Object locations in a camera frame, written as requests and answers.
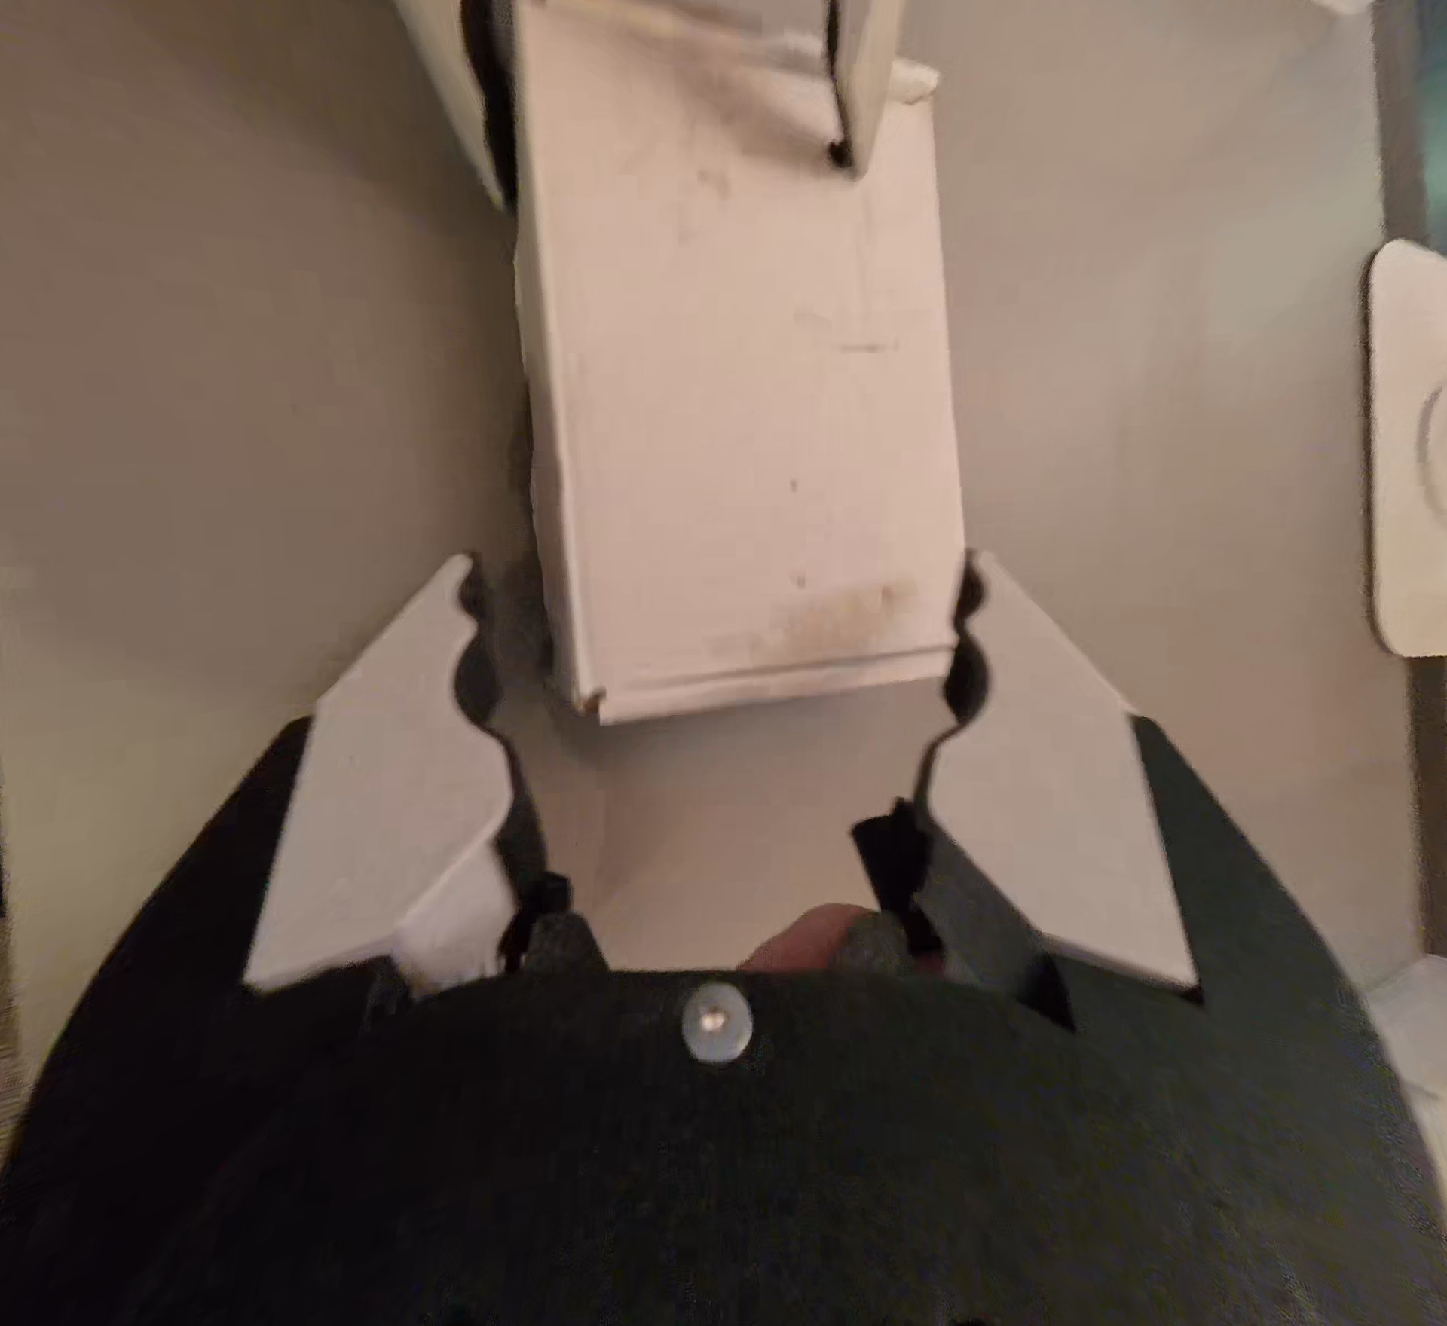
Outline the white cardboard box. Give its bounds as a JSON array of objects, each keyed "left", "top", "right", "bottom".
[{"left": 511, "top": 0, "right": 968, "bottom": 726}]

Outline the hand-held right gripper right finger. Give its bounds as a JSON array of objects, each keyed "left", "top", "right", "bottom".
[{"left": 850, "top": 545, "right": 1200, "bottom": 997}]

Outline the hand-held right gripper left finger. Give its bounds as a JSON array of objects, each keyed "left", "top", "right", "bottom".
[{"left": 240, "top": 553, "right": 574, "bottom": 997}]

